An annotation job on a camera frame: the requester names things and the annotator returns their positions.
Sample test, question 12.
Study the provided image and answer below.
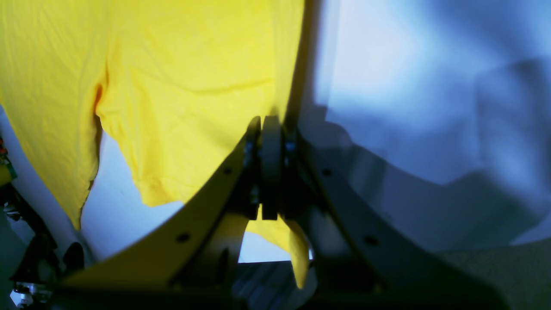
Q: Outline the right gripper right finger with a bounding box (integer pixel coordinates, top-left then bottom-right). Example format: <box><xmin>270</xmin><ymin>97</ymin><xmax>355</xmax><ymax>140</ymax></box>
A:
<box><xmin>260</xmin><ymin>116</ymin><xmax>474</xmax><ymax>298</ymax></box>

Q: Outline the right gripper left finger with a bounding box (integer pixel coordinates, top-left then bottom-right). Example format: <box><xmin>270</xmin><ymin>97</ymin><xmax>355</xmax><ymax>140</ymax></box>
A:
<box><xmin>61</xmin><ymin>116</ymin><xmax>260</xmax><ymax>288</ymax></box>

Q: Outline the yellow T-shirt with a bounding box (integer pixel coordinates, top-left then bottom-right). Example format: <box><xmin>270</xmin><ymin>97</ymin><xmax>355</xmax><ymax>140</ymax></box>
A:
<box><xmin>0</xmin><ymin>0</ymin><xmax>310</xmax><ymax>289</ymax></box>

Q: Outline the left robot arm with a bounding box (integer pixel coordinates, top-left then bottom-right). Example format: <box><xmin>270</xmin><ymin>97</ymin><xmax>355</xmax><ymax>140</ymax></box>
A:
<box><xmin>0</xmin><ymin>146</ymin><xmax>85</xmax><ymax>310</ymax></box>

